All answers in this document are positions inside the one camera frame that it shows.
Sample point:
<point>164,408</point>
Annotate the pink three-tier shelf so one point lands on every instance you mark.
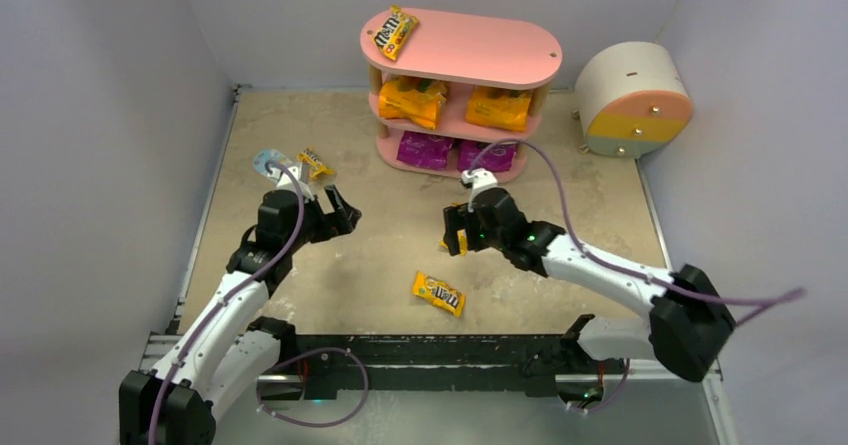
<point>466,51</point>

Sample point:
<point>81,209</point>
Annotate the round cream drawer cabinet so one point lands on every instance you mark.
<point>631,100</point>

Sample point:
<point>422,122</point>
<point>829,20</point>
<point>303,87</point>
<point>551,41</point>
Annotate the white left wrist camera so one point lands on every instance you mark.
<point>294,179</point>

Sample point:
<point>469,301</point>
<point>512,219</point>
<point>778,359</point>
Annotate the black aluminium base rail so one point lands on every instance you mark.
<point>536,365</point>

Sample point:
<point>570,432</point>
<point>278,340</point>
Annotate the small yellow M&M's bag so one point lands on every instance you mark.
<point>316,166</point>

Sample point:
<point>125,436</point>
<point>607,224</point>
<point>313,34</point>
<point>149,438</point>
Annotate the light blue oval package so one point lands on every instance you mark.
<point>269,163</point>

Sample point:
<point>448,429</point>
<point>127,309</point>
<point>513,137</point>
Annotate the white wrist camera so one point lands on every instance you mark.
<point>477,181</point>
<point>294,179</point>

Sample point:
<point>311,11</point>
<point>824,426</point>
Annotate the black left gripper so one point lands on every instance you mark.
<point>329,213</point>

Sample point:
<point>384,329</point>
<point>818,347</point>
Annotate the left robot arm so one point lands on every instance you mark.
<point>181,398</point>

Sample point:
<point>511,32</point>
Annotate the orange mango gummy bag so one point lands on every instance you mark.
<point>499,108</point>
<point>415,99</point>

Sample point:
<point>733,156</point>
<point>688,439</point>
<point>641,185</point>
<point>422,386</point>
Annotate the purple blackcurrant gummy bag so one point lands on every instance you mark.
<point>498,159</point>
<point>427,151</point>

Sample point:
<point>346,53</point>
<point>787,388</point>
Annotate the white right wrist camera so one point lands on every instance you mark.
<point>477,181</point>

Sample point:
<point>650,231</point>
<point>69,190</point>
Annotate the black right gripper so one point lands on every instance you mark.
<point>466,219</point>

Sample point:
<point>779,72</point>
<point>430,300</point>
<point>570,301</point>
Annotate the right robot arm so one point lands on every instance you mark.
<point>679,319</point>

